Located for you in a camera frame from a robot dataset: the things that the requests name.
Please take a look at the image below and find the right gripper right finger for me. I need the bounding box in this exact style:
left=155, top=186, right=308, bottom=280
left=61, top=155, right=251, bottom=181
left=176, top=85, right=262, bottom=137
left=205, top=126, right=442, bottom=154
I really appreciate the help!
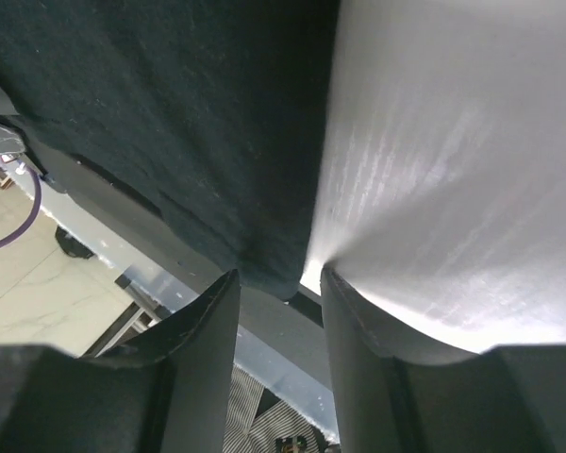
left=321, top=267, right=491, bottom=452

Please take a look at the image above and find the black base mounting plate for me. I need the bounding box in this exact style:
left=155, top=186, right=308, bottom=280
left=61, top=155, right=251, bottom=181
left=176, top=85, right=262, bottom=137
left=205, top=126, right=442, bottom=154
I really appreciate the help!
left=0, top=116, right=331, bottom=401

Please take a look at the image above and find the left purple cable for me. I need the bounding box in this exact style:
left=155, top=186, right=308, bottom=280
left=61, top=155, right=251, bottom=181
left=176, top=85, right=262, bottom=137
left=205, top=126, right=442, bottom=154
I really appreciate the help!
left=0, top=159, right=42, bottom=256

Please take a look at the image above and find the black t shirt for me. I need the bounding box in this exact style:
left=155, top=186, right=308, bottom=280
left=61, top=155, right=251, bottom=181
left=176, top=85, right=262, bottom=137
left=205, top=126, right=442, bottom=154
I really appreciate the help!
left=0, top=1, right=340, bottom=299

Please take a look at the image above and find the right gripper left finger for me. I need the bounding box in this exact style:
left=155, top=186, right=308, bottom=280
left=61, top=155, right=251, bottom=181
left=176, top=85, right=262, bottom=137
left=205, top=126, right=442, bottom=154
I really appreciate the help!
left=79, top=271, right=241, bottom=452

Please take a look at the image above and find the operator striped shirt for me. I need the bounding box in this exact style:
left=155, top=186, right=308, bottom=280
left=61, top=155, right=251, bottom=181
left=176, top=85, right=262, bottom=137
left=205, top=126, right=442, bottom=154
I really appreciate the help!
left=223, top=367, right=337, bottom=453

